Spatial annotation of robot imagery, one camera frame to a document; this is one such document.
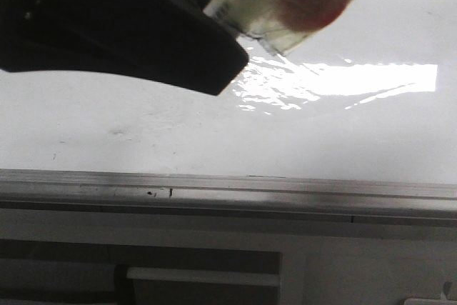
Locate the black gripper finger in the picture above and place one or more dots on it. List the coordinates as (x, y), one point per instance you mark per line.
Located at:
(168, 41)

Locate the white whiteboard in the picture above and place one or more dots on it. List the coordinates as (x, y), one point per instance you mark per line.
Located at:
(370, 97)

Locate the white object bottom right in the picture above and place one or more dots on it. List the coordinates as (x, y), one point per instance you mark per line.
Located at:
(442, 300)

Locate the aluminium whiteboard frame rail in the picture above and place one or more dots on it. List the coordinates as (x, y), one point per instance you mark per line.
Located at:
(228, 197)

